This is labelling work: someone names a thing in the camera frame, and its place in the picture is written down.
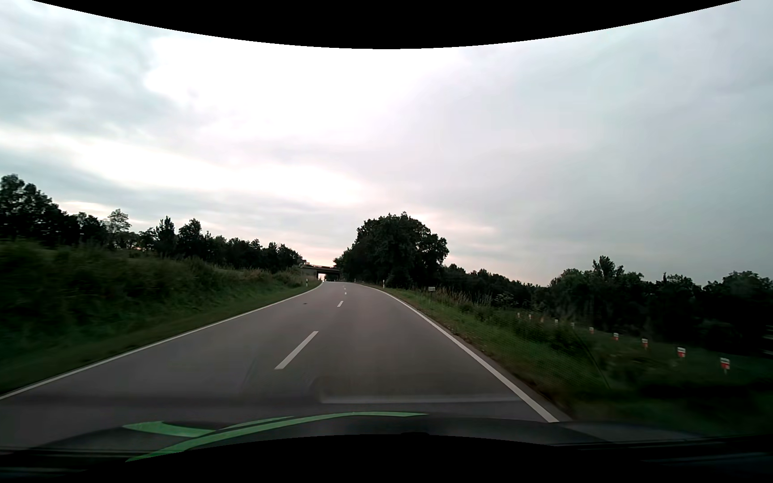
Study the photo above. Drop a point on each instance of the concrete bridge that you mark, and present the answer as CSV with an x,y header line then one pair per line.
x,y
323,270

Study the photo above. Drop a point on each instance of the row of trees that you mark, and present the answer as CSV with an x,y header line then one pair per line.
x,y
44,218
628,298

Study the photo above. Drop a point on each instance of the grassy bank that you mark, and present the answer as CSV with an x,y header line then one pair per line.
x,y
58,302

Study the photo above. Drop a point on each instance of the grey asphalt road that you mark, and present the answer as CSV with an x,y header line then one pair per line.
x,y
366,349

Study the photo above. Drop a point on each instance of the car's own bonnet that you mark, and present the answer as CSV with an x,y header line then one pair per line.
x,y
386,443

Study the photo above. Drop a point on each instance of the road markings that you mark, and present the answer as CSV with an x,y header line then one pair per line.
x,y
296,350

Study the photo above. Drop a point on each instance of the large dark tree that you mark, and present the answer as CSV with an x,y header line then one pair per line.
x,y
393,249

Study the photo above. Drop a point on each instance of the row of red-white marker posts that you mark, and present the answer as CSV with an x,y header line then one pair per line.
x,y
680,351

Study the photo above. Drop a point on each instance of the grass verge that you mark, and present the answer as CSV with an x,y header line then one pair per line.
x,y
628,375

